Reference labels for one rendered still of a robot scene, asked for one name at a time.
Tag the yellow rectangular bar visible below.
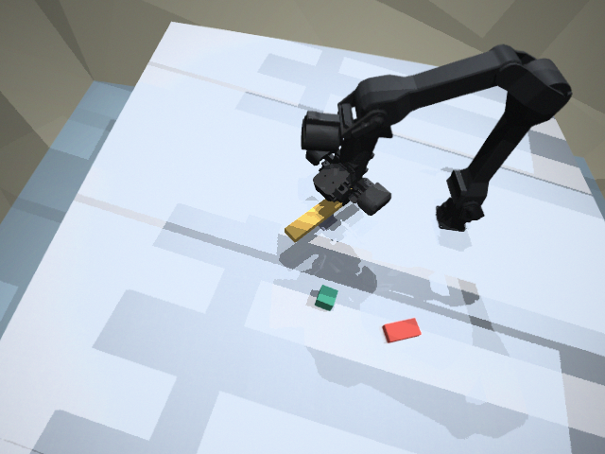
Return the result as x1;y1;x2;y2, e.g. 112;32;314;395
285;199;342;243

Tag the green cube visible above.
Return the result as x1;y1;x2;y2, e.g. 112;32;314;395
315;285;338;311

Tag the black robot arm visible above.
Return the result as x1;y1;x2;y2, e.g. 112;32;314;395
301;44;573;232

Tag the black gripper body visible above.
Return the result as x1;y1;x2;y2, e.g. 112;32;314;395
305;148;392;216

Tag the red rectangular block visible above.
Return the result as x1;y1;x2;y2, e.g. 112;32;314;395
382;318;422;343

